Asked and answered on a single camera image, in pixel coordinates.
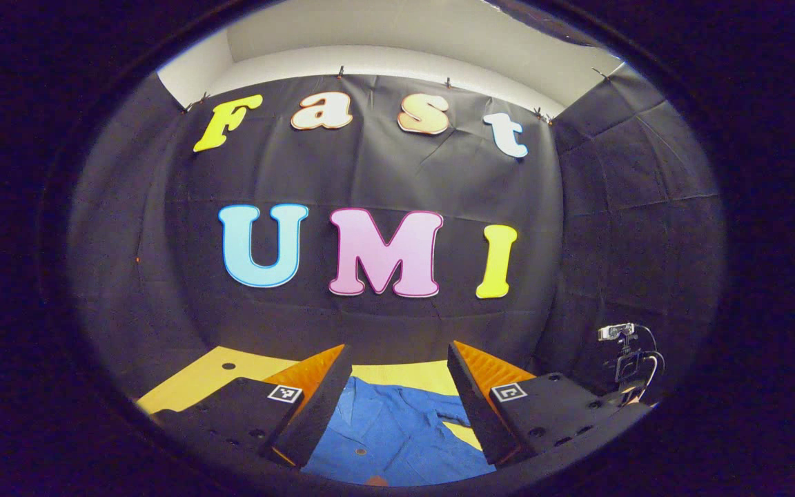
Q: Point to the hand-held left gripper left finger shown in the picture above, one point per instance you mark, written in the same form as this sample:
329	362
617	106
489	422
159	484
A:
321	407

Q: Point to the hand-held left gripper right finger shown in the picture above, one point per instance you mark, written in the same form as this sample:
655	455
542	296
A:
477	407

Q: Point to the blue button-up jacket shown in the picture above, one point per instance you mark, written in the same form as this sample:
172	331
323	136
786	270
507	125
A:
397	428

